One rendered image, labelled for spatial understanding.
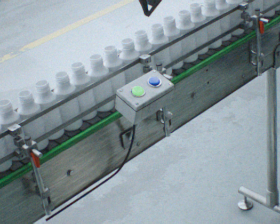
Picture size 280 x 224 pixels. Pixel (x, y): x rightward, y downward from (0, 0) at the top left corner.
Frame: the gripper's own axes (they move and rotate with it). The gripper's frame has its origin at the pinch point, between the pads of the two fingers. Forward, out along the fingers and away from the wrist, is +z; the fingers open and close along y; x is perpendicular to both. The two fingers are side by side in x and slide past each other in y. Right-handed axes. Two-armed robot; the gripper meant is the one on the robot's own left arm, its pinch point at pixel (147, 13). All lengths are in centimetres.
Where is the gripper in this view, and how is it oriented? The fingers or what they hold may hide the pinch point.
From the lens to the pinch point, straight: 166.3
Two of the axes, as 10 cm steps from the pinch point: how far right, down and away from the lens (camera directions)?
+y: -4.8, 6.0, -6.4
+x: 8.7, 4.3, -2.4
